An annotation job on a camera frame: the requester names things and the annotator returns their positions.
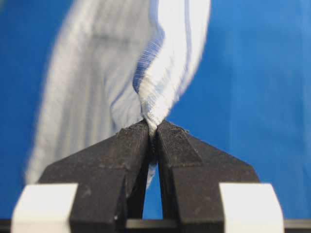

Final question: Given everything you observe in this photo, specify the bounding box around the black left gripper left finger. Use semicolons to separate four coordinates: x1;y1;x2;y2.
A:
10;120;149;233

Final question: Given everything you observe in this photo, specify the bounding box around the blue table cloth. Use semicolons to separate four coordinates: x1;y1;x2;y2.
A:
0;0;311;218

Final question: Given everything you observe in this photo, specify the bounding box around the white blue-striped towel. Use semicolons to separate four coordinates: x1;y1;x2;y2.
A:
25;0;211;183

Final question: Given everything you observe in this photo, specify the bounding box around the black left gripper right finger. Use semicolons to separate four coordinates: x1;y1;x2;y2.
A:
156;120;285;233

